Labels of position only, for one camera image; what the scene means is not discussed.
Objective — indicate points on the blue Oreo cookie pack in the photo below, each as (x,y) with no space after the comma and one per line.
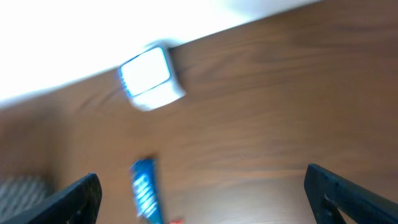
(145,191)

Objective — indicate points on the red Nescafe coffee stick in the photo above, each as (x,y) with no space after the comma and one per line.
(177,221)

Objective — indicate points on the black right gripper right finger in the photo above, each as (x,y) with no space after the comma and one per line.
(330,195)

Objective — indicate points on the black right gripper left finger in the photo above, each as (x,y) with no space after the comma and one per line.
(77,203)

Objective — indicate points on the grey plastic mesh basket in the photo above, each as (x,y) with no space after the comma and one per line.
(19,193)

